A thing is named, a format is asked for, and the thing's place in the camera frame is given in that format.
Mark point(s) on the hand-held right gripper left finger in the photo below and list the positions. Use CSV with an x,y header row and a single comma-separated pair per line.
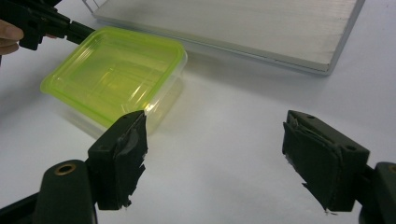
x,y
121,161

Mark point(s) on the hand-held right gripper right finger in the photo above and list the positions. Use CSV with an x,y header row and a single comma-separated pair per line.
x,y
323,161

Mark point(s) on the green lidded clear container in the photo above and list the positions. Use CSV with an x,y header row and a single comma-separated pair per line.
x,y
115,71

